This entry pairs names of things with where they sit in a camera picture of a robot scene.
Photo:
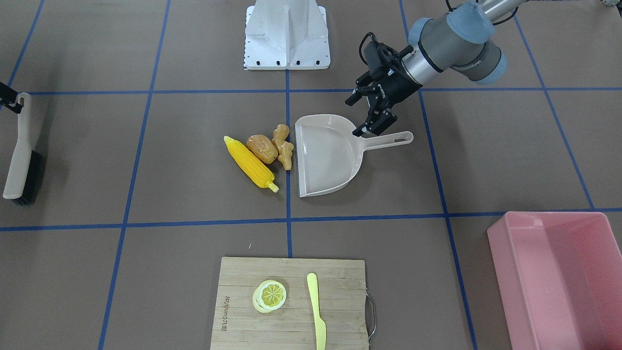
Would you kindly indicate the yellow plastic knife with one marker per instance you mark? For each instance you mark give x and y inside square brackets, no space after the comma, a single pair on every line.
[319,324]

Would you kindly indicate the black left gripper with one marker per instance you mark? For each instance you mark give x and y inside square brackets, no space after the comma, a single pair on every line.
[396,85]

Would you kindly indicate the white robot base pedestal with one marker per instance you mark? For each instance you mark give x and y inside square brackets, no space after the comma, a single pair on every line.
[286,35]

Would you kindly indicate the pink plastic bin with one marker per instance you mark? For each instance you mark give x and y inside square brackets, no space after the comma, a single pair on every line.
[560,280]

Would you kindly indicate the yellow toy corn cob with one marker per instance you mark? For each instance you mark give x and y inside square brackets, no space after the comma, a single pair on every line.
[253,168]

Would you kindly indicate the bamboo cutting board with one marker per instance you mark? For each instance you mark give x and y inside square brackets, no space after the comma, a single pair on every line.
[342,305]

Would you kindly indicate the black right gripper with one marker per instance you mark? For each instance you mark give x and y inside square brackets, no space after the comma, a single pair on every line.
[2,95]

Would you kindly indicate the yellow toy lemon slices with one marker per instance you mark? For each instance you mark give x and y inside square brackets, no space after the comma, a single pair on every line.
[269,296]

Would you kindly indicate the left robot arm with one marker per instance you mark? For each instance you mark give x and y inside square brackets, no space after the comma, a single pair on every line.
[460,40]

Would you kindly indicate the brown toy potato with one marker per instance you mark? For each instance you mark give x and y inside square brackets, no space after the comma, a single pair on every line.
[262,147]

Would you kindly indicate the tan toy ginger root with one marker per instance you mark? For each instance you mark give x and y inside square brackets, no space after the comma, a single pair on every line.
[284,148]

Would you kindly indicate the beige plastic dustpan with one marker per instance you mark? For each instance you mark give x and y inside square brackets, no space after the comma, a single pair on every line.
[329,156]

